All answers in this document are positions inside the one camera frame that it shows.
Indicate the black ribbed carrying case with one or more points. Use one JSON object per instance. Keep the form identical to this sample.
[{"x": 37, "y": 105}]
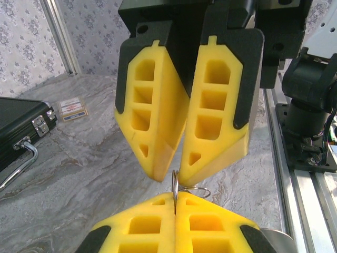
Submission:
[{"x": 15, "y": 118}]

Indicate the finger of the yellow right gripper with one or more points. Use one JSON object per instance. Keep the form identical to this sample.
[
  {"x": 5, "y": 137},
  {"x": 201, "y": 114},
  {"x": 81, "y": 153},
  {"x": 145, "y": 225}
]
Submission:
[
  {"x": 163, "y": 105},
  {"x": 223, "y": 79}
]

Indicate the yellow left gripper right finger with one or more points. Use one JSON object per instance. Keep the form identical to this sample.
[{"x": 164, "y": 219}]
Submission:
[{"x": 205, "y": 210}]

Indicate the small pink card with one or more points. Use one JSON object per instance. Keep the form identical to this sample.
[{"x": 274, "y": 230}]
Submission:
[{"x": 72, "y": 108}]

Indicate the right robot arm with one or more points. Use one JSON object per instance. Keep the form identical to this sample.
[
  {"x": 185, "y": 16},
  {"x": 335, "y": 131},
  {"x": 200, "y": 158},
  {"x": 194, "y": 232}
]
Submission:
[{"x": 308, "y": 84}]

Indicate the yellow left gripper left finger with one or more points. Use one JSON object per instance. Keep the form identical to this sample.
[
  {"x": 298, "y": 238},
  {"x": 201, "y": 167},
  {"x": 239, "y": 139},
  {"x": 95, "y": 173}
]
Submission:
[{"x": 147, "y": 210}]

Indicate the aluminium frame corner post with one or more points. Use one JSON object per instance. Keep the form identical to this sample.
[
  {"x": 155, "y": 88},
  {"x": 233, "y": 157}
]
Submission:
[{"x": 60, "y": 39}]

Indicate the silver keyring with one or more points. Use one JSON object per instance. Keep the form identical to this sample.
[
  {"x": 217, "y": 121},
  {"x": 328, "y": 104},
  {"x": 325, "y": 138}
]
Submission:
[{"x": 175, "y": 184}]

